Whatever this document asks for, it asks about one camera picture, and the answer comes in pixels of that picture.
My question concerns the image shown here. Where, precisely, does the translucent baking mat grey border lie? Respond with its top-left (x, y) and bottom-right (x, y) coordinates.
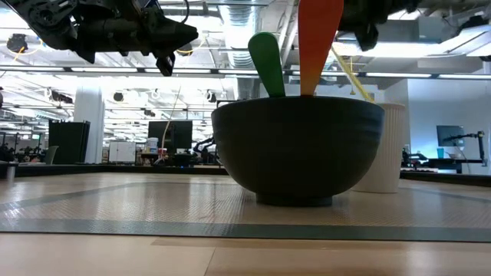
top-left (0, 180), bottom-right (491, 244)

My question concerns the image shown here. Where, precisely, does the black bowl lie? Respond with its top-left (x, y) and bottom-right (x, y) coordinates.
top-left (210, 95), bottom-right (386, 209)

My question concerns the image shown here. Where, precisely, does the white ribbed paper cup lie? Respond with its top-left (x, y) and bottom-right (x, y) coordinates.
top-left (350, 102), bottom-right (407, 194)

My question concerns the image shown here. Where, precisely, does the silver ceiling air duct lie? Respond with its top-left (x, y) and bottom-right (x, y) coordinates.
top-left (220, 0), bottom-right (266, 101)

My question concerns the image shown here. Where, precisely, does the silver fork orange handle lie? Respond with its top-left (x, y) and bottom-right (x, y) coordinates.
top-left (297, 0), bottom-right (345, 97)

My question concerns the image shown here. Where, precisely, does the gold spoon green handle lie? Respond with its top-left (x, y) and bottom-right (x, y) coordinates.
top-left (247, 31), bottom-right (287, 98)

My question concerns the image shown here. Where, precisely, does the yellow chopstick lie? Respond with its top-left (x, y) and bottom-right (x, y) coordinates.
top-left (331, 44), bottom-right (376, 104)

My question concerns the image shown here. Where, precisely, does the white low cabinet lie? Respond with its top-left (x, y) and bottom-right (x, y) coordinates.
top-left (108, 140), bottom-right (137, 164)

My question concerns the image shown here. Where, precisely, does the small desk monitor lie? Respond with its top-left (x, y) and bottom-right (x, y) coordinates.
top-left (436, 124), bottom-right (466, 148)

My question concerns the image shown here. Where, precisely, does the black tall cabinet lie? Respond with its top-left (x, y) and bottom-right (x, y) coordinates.
top-left (48, 120), bottom-right (91, 166)

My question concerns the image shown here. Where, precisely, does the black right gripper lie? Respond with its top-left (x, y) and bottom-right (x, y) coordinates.
top-left (337, 0), bottom-right (421, 53)

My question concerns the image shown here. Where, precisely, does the large black screen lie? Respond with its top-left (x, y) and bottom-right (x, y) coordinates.
top-left (147, 120), bottom-right (194, 155)

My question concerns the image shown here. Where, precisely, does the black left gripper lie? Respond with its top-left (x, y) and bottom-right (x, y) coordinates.
top-left (74, 0), bottom-right (199, 77)

